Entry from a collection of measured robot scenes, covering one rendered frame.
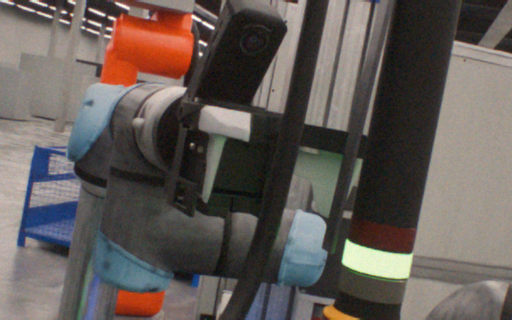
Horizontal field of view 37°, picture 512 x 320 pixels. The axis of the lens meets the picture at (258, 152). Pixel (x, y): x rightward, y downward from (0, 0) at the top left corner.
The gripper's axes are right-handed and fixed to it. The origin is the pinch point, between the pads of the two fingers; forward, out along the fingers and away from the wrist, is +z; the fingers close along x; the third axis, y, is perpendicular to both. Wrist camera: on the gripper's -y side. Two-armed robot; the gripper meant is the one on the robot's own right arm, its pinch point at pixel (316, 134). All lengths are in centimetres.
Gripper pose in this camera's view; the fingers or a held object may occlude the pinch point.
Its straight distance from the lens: 45.1
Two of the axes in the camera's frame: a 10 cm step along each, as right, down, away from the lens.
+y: -1.8, 9.8, 0.5
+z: 4.2, 1.2, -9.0
